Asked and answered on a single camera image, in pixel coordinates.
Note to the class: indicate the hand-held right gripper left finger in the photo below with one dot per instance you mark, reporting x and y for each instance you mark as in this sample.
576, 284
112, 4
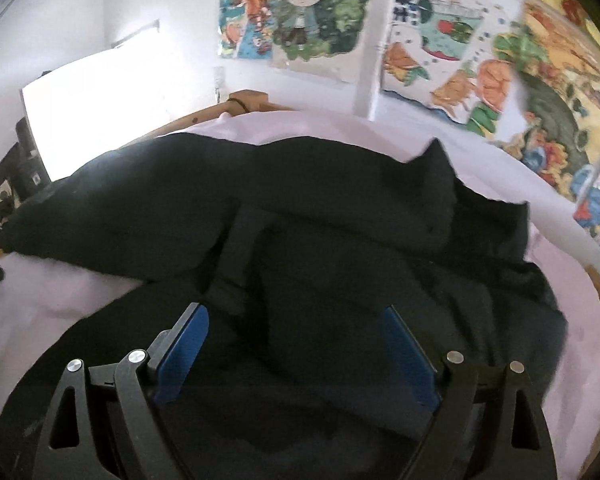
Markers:
185, 355

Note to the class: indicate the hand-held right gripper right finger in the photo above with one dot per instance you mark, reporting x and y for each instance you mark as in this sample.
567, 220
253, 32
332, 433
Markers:
410, 360

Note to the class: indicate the black garment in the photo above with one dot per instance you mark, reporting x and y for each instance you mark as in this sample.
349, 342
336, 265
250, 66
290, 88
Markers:
330, 210

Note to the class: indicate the pink bed sheet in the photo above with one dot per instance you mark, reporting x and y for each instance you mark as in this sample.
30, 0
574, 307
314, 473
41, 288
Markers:
40, 300

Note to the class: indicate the black device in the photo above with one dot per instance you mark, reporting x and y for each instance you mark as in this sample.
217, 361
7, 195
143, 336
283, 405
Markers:
30, 155

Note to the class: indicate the bright window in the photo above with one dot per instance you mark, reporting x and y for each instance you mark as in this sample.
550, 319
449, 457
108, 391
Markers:
95, 105

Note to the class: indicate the wooden bed frame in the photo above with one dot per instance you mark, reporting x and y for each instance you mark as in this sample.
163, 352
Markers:
252, 100

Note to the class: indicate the white wall socket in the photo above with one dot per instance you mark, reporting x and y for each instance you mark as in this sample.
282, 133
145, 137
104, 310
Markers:
219, 82

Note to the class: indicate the white fruit cartoon wall poster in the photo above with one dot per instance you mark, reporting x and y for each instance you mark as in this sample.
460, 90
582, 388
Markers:
430, 60

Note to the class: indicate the dark colourful cartoon wall poster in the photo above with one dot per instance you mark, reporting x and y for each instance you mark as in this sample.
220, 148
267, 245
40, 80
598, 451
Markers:
555, 95

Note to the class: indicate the blond cartoon figure wall poster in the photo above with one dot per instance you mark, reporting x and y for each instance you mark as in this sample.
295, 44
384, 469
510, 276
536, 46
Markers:
300, 15

